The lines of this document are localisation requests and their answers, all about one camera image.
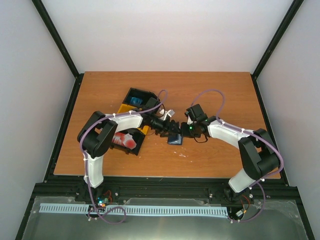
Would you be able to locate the blue card holder wallet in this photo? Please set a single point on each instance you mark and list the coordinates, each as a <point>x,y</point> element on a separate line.
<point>175,139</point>

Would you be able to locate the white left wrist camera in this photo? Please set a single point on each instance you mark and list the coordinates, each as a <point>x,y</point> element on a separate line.
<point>166,114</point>

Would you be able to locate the black frame post left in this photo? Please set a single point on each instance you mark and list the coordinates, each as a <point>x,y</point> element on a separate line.
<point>44,15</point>

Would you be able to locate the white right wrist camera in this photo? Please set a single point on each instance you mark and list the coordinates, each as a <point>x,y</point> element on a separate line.
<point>190,120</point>

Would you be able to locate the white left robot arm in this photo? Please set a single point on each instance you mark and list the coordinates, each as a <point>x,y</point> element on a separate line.
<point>95,138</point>

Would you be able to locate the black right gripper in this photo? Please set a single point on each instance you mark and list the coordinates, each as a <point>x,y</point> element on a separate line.
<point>184,131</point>

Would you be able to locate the blue card stack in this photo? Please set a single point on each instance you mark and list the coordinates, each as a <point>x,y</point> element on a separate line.
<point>135,101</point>

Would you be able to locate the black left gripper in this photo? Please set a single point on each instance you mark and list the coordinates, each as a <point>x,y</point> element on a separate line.
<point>166,129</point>

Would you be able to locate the light blue cable duct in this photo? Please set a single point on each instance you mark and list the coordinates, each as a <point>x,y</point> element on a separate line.
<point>140,210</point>

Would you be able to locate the yellow bin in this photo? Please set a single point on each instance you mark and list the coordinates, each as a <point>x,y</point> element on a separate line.
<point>126,108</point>

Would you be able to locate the metal base plate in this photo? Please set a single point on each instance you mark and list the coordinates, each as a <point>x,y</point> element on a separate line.
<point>261,220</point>

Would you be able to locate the black frame post right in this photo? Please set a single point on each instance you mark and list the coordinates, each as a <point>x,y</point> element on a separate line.
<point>279,33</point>

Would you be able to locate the black bin with blue cards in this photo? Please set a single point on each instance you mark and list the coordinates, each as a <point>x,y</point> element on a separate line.
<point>141,97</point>

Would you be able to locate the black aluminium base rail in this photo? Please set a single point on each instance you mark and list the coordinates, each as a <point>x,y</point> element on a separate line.
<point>213,191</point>

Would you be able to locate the black frame post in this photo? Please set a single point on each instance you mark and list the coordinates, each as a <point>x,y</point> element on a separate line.
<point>279,33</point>
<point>44,15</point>

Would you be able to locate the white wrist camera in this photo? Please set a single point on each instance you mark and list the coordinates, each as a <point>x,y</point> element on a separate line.
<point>190,120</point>
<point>166,114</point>

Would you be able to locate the black bin with red cards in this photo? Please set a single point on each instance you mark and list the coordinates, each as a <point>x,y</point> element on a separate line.
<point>137,136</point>

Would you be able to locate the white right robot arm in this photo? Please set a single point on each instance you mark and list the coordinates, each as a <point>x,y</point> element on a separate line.
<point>259,156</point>

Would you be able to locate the red card stack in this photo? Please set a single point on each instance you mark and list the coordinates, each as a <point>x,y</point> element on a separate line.
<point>124,140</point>

